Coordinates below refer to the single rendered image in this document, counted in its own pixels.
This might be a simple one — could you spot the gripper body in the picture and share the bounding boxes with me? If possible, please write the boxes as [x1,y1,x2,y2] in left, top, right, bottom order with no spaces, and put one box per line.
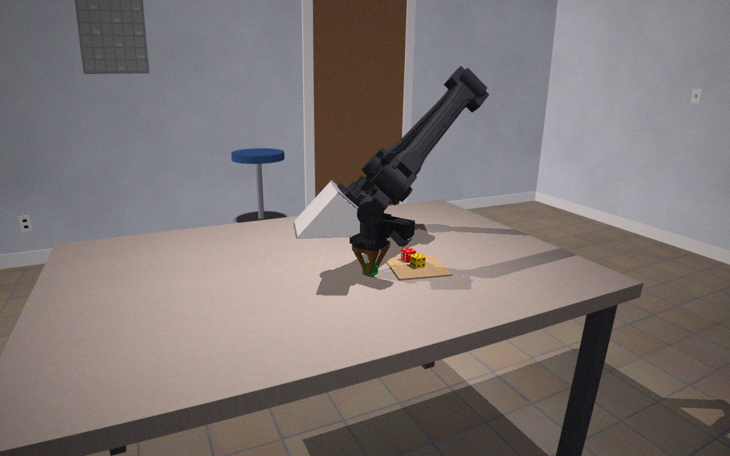
[350,223,390,251]

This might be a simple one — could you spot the yellow dice with black pips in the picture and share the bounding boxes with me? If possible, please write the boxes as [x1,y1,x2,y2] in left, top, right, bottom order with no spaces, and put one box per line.
[410,253,426,269]

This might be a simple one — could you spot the tan mat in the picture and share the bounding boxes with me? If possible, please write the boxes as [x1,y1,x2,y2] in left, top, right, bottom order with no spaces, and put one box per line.
[384,255,452,281]

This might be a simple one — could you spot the green dice with white pips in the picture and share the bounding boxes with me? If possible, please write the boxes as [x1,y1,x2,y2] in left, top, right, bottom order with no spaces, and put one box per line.
[362,260,378,277]

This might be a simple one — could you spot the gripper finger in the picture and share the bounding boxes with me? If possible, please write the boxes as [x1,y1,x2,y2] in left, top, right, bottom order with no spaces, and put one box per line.
[352,247,379,275]
[376,244,390,266]

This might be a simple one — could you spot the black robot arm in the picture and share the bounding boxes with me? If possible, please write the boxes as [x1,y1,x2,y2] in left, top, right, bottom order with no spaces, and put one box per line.
[337,67,489,247]

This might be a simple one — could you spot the red dice with white pips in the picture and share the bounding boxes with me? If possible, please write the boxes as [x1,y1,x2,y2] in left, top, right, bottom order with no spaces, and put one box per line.
[401,248,416,262]

